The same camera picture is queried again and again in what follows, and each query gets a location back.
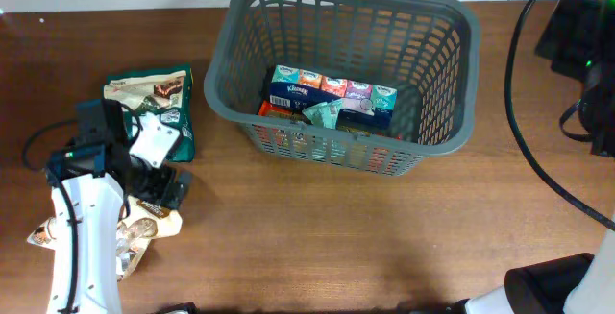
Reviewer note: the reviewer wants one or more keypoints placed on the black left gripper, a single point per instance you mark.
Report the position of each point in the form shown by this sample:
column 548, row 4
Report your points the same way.
column 158, row 193

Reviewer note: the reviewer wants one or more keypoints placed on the beige snack bag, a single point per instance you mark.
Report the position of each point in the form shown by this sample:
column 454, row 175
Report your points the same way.
column 134, row 234
column 44, row 235

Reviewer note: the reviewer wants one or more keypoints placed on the green coffee bag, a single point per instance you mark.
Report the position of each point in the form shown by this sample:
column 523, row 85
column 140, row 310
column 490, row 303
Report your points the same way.
column 165, row 92

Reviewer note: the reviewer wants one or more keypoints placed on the grey plastic basket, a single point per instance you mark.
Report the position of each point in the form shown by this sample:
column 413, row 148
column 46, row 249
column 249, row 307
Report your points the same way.
column 428, row 50

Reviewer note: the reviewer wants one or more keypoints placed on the white teal wipes packet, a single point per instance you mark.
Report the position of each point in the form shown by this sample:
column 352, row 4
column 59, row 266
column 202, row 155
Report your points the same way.
column 324, row 114

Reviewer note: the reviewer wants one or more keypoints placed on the blue Kleenex tissue pack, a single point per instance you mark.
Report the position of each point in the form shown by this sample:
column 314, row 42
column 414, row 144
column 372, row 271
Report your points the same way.
column 365, row 106

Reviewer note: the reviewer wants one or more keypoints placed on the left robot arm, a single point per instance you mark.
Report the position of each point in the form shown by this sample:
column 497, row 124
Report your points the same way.
column 112, row 194

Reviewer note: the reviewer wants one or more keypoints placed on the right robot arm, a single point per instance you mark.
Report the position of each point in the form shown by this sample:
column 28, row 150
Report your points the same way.
column 579, row 43

